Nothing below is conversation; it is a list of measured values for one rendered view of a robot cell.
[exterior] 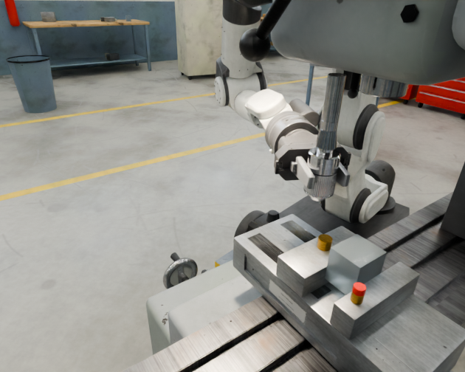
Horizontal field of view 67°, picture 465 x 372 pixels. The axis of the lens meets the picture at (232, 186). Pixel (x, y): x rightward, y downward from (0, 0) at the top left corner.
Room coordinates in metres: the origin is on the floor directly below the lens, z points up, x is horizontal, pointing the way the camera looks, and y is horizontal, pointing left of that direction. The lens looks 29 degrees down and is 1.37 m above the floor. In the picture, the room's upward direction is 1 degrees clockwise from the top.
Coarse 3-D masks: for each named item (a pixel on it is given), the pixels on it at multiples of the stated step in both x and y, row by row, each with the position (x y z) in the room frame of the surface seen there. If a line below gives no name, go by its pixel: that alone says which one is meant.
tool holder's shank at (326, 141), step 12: (336, 84) 0.47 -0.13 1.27; (336, 96) 0.47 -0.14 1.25; (324, 108) 0.48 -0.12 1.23; (336, 108) 0.47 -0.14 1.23; (324, 120) 0.47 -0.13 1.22; (336, 120) 0.47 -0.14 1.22; (324, 132) 0.47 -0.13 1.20; (336, 132) 0.47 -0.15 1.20; (324, 144) 0.47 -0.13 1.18; (336, 144) 0.47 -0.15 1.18
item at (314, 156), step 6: (312, 150) 0.49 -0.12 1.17; (336, 150) 0.49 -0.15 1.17; (312, 156) 0.47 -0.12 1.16; (318, 156) 0.46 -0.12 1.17; (324, 156) 0.46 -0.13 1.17; (330, 156) 0.46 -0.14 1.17; (336, 156) 0.46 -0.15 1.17; (318, 162) 0.46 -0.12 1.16; (324, 162) 0.46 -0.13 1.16; (330, 162) 0.46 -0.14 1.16; (336, 162) 0.46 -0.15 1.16
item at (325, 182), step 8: (312, 168) 0.47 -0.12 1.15; (320, 168) 0.46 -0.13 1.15; (328, 168) 0.46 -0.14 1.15; (336, 168) 0.46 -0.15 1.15; (320, 176) 0.46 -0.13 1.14; (328, 176) 0.46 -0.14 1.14; (336, 176) 0.47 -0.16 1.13; (320, 184) 0.46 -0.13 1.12; (328, 184) 0.46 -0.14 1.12; (312, 192) 0.46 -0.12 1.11; (320, 192) 0.46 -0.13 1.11; (328, 192) 0.46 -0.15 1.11
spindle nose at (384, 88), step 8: (360, 80) 0.38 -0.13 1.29; (368, 80) 0.37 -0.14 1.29; (376, 80) 0.36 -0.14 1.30; (384, 80) 0.36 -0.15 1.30; (392, 80) 0.35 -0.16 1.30; (360, 88) 0.38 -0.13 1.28; (368, 88) 0.36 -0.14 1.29; (376, 88) 0.36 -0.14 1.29; (384, 88) 0.36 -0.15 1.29; (392, 88) 0.35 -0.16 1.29; (400, 88) 0.36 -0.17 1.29; (376, 96) 0.36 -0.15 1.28; (384, 96) 0.35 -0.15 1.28; (392, 96) 0.35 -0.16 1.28; (400, 96) 0.36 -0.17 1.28
